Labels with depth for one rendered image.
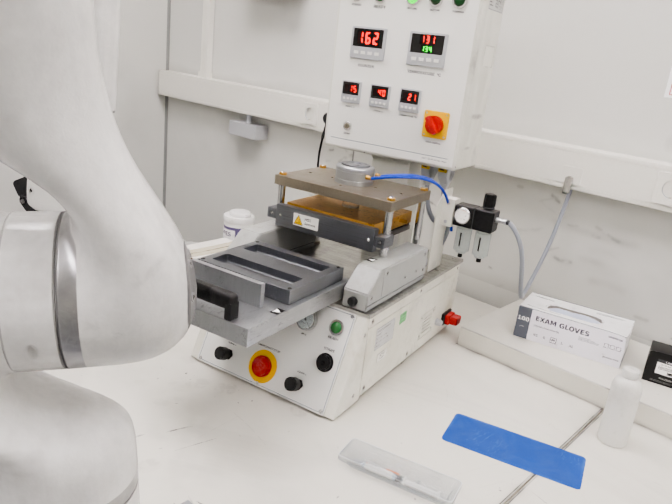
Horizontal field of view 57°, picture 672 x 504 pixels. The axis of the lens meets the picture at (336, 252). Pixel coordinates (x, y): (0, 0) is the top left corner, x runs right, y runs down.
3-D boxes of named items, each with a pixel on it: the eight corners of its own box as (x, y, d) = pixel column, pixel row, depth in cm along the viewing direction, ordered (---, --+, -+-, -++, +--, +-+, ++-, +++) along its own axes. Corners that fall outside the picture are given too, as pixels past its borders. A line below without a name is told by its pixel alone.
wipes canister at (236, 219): (238, 253, 186) (241, 205, 182) (257, 262, 181) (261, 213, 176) (215, 258, 180) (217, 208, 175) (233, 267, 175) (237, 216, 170)
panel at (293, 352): (197, 359, 122) (228, 269, 123) (323, 416, 108) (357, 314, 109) (190, 358, 120) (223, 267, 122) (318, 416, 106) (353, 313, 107)
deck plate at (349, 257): (339, 227, 162) (339, 224, 162) (463, 262, 146) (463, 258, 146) (220, 267, 125) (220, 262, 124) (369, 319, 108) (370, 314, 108)
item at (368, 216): (329, 208, 141) (333, 167, 138) (416, 230, 131) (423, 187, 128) (284, 220, 127) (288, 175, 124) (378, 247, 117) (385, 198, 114)
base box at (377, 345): (332, 288, 167) (339, 228, 162) (462, 332, 149) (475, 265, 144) (190, 357, 123) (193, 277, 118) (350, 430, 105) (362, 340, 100)
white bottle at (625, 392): (620, 452, 108) (642, 379, 104) (592, 439, 111) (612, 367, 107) (630, 441, 112) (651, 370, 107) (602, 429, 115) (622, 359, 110)
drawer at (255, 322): (256, 267, 124) (259, 230, 122) (349, 298, 114) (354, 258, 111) (141, 308, 100) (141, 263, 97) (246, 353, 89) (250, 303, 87)
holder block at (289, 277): (256, 252, 121) (257, 239, 120) (342, 280, 112) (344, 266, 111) (196, 271, 107) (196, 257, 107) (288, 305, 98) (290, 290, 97)
